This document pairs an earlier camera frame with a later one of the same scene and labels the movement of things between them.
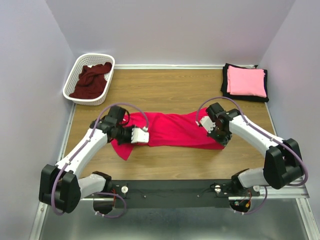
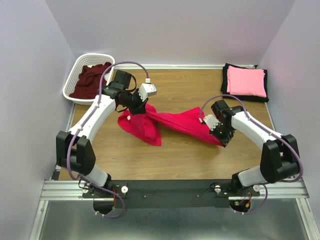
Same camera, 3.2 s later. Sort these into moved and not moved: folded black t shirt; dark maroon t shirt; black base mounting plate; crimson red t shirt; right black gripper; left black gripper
Moved: left black gripper; crimson red t shirt
Not moved: right black gripper; black base mounting plate; folded black t shirt; dark maroon t shirt
